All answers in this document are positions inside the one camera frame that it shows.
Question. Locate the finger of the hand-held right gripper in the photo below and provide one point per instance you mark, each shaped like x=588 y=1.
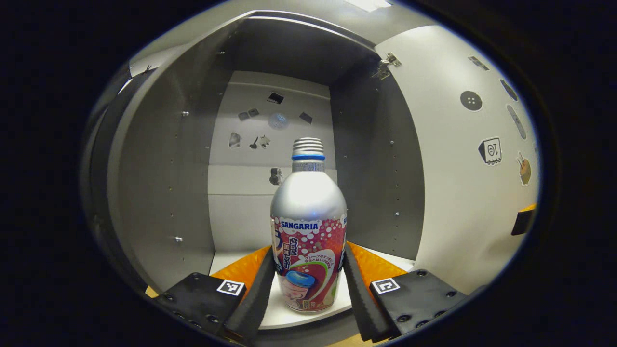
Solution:
x=523 y=221

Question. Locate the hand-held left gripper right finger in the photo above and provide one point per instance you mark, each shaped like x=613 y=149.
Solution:
x=361 y=299

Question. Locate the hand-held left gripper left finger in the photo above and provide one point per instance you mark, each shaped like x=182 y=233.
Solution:
x=255 y=299

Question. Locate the silver bottle with red label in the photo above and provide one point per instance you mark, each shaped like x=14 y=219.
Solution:
x=308 y=207

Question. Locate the grey cabinet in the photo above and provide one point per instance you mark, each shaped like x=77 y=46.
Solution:
x=159 y=193

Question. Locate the metal door hinge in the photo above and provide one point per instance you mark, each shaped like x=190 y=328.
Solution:
x=385 y=67

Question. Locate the ceiling light panel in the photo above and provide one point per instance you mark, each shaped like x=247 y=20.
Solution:
x=366 y=4

